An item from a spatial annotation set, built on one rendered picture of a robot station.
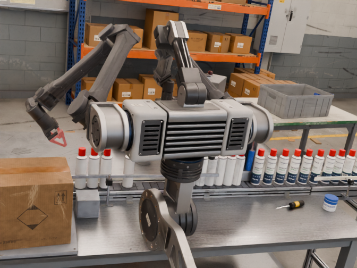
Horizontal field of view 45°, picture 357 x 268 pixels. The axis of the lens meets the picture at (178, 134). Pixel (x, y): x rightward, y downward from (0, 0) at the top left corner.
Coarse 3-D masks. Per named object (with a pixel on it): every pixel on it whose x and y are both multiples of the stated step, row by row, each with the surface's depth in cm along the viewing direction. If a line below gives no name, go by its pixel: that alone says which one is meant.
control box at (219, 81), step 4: (212, 76) 199; (216, 76) 200; (220, 76) 202; (224, 76) 203; (212, 80) 191; (216, 80) 192; (220, 80) 193; (224, 80) 199; (216, 84) 188; (220, 84) 192; (224, 84) 201; (220, 88) 194; (224, 88) 203
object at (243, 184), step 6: (114, 186) 213; (120, 186) 214; (132, 186) 215; (138, 186) 216; (144, 186) 217; (150, 186) 218; (156, 186) 218; (162, 186) 219; (204, 186) 225; (216, 186) 227; (222, 186) 228; (234, 186) 230; (240, 186) 231; (246, 186) 232; (252, 186) 233; (258, 186) 234; (264, 186) 235; (270, 186) 236; (276, 186) 237; (282, 186) 238; (288, 186) 239; (294, 186) 240; (300, 186) 241; (306, 186) 242
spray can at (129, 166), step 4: (124, 160) 209; (128, 160) 207; (124, 164) 209; (128, 164) 208; (132, 164) 208; (124, 168) 210; (128, 168) 208; (132, 168) 209; (124, 172) 210; (128, 172) 209; (132, 172) 210; (124, 180) 211; (128, 180) 211; (132, 180) 213; (124, 184) 212; (128, 184) 212; (132, 184) 214
